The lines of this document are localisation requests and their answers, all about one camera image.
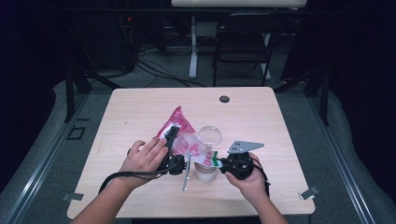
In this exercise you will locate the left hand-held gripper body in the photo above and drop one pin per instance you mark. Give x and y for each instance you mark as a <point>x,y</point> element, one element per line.
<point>176,165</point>

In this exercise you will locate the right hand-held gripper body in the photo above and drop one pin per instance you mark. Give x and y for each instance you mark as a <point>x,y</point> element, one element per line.
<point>239,166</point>

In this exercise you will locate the pink and white plastic bag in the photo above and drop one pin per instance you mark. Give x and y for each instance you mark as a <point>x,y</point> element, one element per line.
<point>186,137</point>

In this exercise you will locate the glass jar with hinged lid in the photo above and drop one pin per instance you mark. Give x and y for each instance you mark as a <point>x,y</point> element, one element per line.
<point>206,174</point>

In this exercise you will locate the person's right hand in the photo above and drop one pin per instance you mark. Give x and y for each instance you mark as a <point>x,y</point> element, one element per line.
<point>250,186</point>

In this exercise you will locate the person's left hand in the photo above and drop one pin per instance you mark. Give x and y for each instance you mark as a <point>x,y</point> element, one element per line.
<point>143,165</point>

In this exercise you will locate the dark round table grommet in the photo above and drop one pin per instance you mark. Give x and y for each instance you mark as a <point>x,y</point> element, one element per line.
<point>224,99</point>

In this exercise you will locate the grey tape piece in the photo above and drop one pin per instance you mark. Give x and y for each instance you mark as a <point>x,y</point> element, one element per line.
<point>72,197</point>
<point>309,193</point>

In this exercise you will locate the white desk leg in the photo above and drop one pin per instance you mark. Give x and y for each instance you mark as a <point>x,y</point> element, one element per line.
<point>193,56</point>
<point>267,65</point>

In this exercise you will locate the short black floor tape strip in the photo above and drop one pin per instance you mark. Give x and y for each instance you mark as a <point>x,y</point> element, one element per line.
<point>82,119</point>

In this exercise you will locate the black metal stand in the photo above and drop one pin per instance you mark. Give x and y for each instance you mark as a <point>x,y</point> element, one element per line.
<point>69,93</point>
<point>325,99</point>

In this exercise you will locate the black folding chair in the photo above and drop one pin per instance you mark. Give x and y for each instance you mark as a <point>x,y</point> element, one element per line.
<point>243,34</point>

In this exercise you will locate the metal floor rail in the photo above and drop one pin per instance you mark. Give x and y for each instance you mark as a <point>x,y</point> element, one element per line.
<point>339,161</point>
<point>37,174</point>

